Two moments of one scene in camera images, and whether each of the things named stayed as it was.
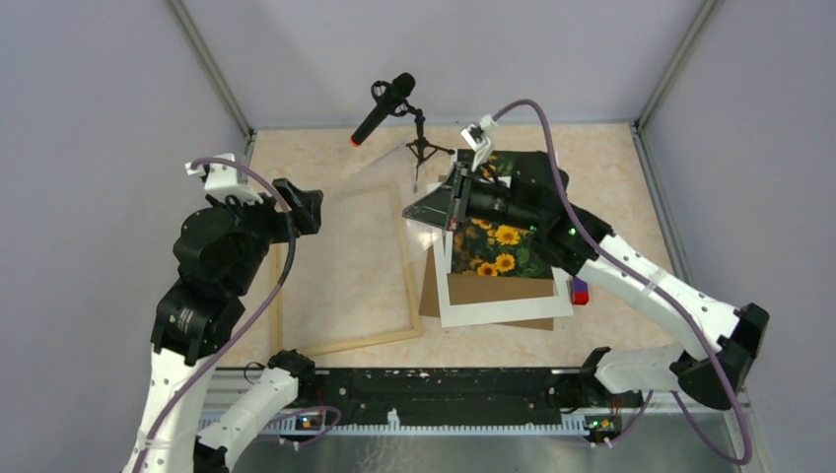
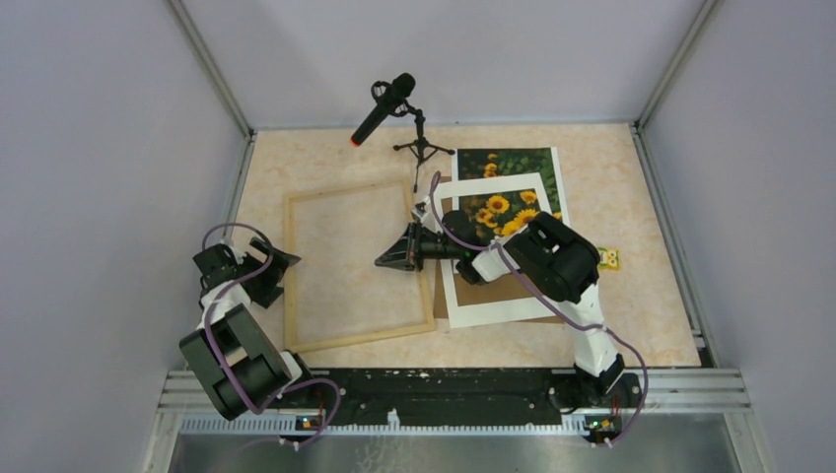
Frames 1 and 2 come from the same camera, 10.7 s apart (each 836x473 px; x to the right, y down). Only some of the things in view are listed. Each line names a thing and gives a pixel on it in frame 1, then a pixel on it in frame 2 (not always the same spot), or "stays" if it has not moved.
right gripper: x=447 y=206 to x=406 y=253
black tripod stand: x=422 y=147 stays
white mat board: x=499 y=310 stays
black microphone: x=389 y=99 stays
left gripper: x=307 y=206 to x=266 y=294
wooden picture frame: x=408 y=278 to x=289 y=270
